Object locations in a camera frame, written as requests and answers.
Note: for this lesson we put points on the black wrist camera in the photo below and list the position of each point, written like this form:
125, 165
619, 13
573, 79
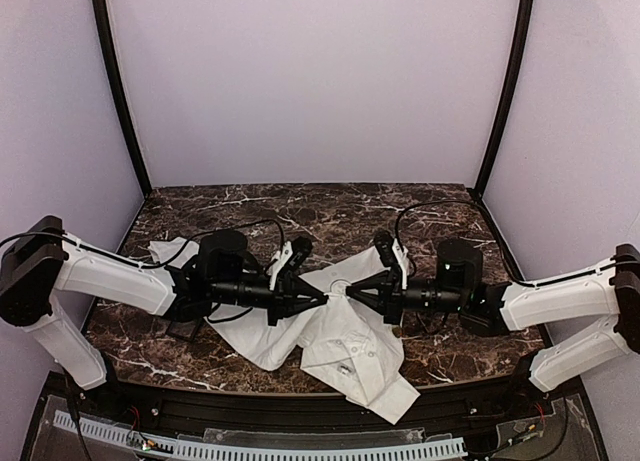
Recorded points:
430, 258
255, 256

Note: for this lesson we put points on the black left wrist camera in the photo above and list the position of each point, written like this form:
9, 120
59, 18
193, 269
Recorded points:
255, 256

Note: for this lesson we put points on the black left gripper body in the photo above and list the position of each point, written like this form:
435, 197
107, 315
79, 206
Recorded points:
275, 296

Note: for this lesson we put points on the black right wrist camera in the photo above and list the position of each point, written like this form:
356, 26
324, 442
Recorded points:
430, 258

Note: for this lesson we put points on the white slotted cable duct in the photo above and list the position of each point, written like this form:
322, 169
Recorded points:
218, 444

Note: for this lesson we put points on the black front table rail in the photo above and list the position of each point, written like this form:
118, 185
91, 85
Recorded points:
463, 408

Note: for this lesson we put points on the black frame post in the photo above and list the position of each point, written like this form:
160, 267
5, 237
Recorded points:
112, 69
512, 71

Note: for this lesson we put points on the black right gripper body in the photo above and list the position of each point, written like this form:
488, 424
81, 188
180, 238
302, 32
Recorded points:
393, 295

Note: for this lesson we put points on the black square box near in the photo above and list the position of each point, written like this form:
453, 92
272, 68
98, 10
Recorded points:
184, 331

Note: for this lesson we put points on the black right frame post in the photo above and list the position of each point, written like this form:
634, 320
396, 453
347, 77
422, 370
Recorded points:
512, 71

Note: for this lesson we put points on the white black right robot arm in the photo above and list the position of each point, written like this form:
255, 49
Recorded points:
608, 291

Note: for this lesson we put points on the white button shirt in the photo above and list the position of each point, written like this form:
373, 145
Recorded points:
344, 344

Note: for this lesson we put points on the black left frame post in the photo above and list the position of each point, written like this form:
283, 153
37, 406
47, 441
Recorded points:
112, 69

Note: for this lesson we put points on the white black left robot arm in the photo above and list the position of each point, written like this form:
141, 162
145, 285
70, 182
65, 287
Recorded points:
45, 260

